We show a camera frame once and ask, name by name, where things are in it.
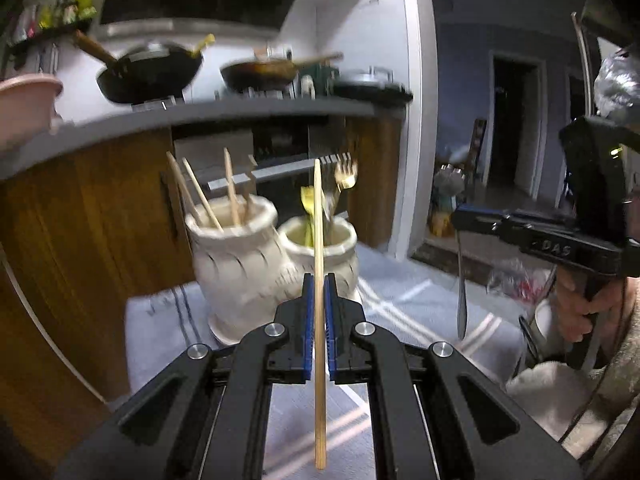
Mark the yellow spatula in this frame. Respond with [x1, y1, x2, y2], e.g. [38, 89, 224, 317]
[189, 34, 217, 57]

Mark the wooden chair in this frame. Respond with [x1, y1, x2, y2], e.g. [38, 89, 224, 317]
[467, 119, 488, 181]

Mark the shelf with bottles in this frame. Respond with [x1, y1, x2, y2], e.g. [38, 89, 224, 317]
[7, 0, 98, 71]

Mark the white round container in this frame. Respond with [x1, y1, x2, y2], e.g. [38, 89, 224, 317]
[520, 300, 566, 361]

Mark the grey striped towel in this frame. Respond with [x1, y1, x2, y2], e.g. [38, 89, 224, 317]
[125, 245, 526, 480]

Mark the cream ceramic jar gold trim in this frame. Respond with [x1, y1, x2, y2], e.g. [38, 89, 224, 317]
[276, 215, 360, 306]

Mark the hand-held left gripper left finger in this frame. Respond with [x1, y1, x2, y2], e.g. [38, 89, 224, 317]
[52, 272, 316, 480]

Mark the silver spoon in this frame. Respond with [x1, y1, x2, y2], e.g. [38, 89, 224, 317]
[455, 230, 468, 340]

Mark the stainless steel oven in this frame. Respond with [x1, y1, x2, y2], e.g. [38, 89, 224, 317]
[172, 127, 351, 201]

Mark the clear plastic bag red print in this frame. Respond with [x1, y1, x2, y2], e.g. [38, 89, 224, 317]
[487, 260, 551, 301]

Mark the silver fork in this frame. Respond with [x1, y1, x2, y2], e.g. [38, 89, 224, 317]
[320, 152, 353, 221]

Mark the yellow plastic container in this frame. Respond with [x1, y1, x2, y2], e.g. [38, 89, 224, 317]
[430, 210, 453, 238]

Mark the gold fork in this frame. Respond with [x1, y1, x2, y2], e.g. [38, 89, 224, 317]
[320, 160, 360, 223]

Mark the yellow plastic utensil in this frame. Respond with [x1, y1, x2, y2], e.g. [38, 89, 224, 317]
[299, 186, 317, 243]

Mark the frying pan wooden handle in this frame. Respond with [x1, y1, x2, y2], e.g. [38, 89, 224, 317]
[220, 51, 345, 92]

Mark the person's right hand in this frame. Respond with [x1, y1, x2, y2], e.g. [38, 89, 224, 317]
[555, 269, 601, 333]

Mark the flat black pan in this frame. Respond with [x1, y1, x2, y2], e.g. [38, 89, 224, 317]
[332, 65, 415, 106]

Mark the black wok wooden handle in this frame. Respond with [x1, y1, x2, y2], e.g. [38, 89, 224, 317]
[74, 30, 206, 106]

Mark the wooden chopstick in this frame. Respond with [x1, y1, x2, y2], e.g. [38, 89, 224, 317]
[182, 158, 224, 232]
[166, 152, 207, 225]
[223, 148, 242, 227]
[313, 158, 327, 471]

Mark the dark doorway frame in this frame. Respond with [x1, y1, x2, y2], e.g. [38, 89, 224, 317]
[487, 50, 546, 196]

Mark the grey kitchen counter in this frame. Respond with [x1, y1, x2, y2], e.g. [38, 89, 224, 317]
[0, 95, 406, 181]

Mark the wooden kitchen cabinet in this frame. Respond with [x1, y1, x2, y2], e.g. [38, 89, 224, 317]
[0, 130, 196, 461]
[345, 115, 403, 251]

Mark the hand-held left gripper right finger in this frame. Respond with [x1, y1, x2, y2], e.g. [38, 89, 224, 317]
[324, 272, 583, 480]

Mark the cream ceramic jar floral print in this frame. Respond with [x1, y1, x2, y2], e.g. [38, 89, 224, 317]
[185, 195, 301, 346]

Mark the pink plastic basin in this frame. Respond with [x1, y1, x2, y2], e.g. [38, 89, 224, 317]
[0, 74, 65, 153]

